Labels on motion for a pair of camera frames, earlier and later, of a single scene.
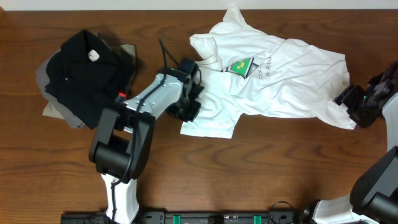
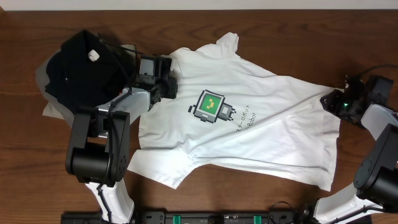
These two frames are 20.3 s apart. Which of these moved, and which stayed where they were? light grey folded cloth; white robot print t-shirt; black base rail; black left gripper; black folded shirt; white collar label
Moved: white robot print t-shirt; black left gripper
Stayed: black base rail; black folded shirt; white collar label; light grey folded cloth
